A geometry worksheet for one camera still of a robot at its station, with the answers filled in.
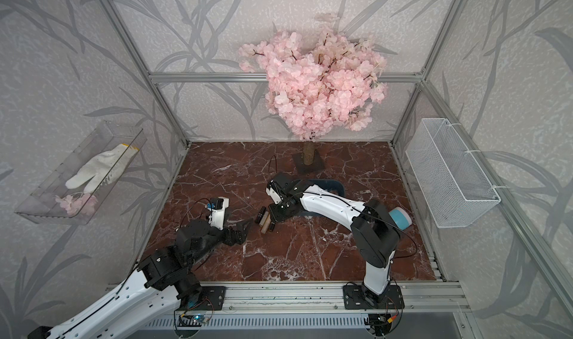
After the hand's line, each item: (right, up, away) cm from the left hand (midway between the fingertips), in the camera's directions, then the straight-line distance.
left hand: (243, 218), depth 73 cm
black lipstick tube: (+2, -4, +20) cm, 20 cm away
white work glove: (-42, +17, -5) cm, 45 cm away
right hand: (+8, -2, +11) cm, 14 cm away
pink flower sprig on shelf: (-41, +8, -13) cm, 44 cm away
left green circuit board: (-16, -33, -1) cm, 37 cm away
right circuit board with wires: (+44, -34, -2) cm, 56 cm away
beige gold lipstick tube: (+3, -5, +18) cm, 19 cm away
